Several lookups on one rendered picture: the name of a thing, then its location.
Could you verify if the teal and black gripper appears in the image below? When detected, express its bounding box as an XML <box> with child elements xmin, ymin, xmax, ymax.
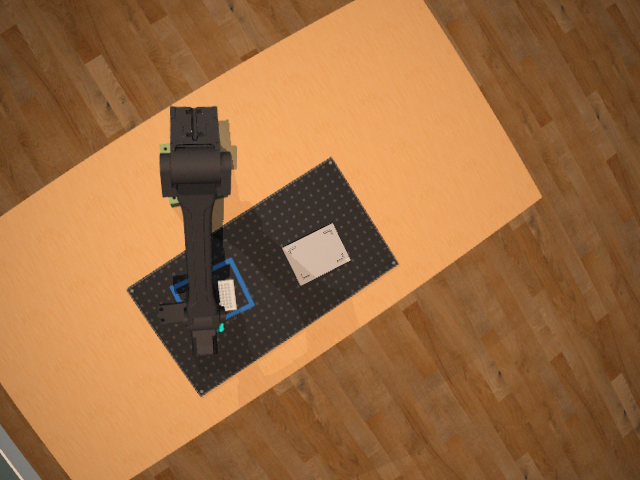
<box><xmin>213</xmin><ymin>276</ymin><xmax>224</xmax><ymax>332</ymax></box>

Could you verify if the blue tape outline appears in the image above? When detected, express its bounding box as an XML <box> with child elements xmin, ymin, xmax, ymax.
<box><xmin>170</xmin><ymin>257</ymin><xmax>255</xmax><ymax>319</ymax></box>

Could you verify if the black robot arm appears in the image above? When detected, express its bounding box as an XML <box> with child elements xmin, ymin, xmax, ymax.
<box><xmin>158</xmin><ymin>106</ymin><xmax>231</xmax><ymax>358</ymax></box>

